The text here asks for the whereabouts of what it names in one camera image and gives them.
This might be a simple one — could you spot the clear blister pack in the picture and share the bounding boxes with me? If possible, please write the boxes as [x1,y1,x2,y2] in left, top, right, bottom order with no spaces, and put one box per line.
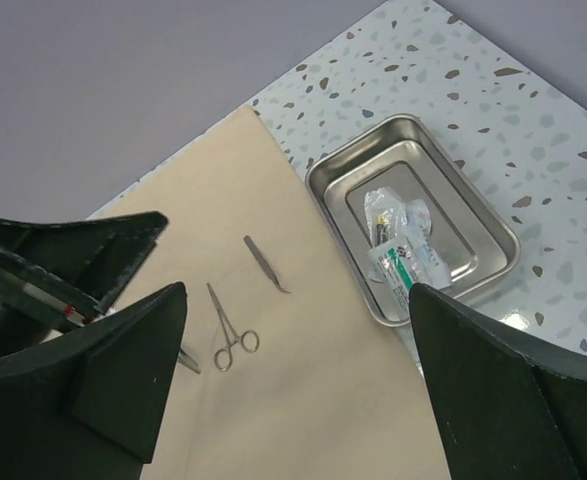
[364,187,406,247]

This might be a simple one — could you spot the long tweezers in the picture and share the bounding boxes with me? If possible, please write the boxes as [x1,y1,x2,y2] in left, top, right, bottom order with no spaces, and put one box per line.
[177,347,201,375]

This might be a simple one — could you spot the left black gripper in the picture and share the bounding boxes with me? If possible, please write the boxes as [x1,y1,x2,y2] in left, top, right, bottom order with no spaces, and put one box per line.
[0,211,168,350]

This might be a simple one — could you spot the curved tweezers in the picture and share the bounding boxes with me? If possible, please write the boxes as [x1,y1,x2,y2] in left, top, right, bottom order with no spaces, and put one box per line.
[243,235,290,294]

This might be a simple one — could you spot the stainless steel tray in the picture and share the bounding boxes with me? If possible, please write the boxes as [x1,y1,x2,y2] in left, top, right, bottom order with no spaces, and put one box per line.
[305,114,520,328]

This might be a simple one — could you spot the hemostat forceps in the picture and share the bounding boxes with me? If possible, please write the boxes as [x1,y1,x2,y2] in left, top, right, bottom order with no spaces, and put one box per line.
[207,283,260,372]

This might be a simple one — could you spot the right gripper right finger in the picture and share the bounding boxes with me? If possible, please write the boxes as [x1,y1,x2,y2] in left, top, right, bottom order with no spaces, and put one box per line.
[409,283,587,479]

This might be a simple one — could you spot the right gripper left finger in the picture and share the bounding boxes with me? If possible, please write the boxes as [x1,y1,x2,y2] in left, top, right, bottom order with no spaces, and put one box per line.
[0,282,187,480]

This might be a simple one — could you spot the green white suture packet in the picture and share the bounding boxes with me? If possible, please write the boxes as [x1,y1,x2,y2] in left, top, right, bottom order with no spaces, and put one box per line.
[367,236,452,320]

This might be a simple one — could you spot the small clear foil packet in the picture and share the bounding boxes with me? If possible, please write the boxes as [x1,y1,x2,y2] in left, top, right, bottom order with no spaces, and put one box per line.
[406,199,432,246]

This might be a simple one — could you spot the beige cloth mat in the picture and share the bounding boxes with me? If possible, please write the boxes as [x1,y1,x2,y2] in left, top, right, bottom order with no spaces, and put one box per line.
[103,106,449,479]

